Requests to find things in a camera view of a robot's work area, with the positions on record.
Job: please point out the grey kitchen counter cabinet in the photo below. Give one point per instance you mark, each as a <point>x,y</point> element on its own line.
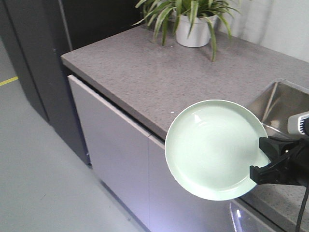
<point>128,89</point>

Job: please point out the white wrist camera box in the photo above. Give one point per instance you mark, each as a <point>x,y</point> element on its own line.
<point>298,124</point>

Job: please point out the dark tall cabinet column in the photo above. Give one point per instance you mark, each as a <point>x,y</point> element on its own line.
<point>36,33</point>

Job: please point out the white plant pot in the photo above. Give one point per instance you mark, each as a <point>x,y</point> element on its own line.
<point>198,36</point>

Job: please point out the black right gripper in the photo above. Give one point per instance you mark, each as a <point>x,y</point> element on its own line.
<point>288,162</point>

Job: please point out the light green round plate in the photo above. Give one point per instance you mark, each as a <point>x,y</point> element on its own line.
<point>210,147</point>

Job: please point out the green leafy houseplant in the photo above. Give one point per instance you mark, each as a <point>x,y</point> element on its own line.
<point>163,14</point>

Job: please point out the stainless steel sink basin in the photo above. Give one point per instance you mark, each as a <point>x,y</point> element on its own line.
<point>276,103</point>

